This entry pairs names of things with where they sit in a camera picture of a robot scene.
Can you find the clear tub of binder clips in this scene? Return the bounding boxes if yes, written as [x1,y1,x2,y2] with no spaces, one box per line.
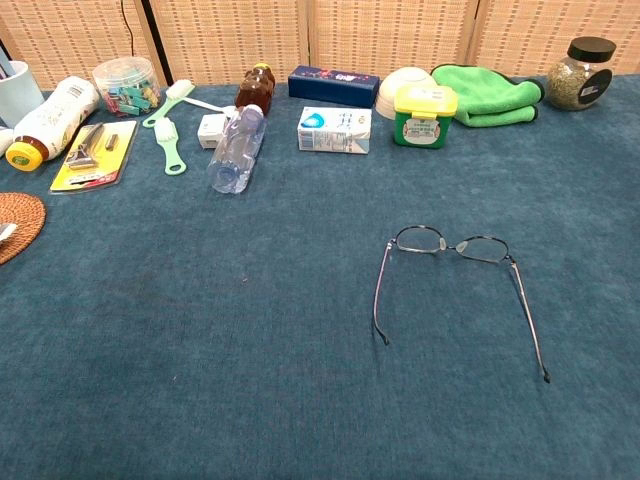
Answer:
[92,56,162,119]

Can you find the round woven coaster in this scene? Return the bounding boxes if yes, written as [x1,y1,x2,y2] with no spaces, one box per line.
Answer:
[0,192,47,266]

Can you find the bamboo folding screen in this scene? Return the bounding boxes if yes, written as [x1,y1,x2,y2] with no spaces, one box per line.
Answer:
[0,0,640,92]

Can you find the white blue milk carton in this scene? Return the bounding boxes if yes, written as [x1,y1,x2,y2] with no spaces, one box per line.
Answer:
[297,106,373,155]

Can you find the green container yellow lid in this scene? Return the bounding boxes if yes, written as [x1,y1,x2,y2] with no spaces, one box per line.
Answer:
[392,84,459,150]

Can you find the white bottle yellow cap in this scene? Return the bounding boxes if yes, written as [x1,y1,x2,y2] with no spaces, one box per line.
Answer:
[4,75,101,173]

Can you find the long green white brush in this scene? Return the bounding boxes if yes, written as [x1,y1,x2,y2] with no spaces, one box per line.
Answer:
[142,79,196,129]

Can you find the razor on yellow card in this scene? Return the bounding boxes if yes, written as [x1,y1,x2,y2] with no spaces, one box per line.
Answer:
[48,119,139,195]

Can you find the dark blue long box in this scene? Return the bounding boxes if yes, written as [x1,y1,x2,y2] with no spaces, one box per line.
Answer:
[287,65,381,109]

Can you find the short green white brush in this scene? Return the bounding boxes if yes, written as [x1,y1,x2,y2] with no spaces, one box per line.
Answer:
[153,117,188,176]

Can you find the white plastic spoon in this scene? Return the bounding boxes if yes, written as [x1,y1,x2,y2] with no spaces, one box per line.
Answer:
[182,96,236,119]

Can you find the blue table cloth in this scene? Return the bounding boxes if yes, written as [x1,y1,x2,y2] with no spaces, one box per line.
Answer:
[0,74,640,480]

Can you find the upturned white bowl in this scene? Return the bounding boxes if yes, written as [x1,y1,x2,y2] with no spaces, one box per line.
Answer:
[374,66,437,121]

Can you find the small white box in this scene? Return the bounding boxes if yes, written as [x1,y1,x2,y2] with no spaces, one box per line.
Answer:
[196,113,231,150]

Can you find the brown honey bottle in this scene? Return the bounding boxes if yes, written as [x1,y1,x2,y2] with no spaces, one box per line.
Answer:
[234,62,277,117]

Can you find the thin metal-frame eyeglasses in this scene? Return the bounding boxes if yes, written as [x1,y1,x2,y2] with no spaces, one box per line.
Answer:
[372,224,552,385]

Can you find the folded green towel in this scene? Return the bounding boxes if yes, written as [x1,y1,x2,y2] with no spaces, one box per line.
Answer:
[430,63,546,128]

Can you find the light blue cup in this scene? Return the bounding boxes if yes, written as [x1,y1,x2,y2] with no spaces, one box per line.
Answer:
[0,60,45,129]

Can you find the thin black hanging cable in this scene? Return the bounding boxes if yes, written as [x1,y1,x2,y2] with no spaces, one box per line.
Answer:
[121,0,137,59]

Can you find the glass jar black lid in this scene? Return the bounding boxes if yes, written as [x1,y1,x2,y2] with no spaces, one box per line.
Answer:
[544,36,618,111]

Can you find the clear plastic water bottle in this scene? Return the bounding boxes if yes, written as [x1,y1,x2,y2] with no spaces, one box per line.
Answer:
[206,104,268,195]

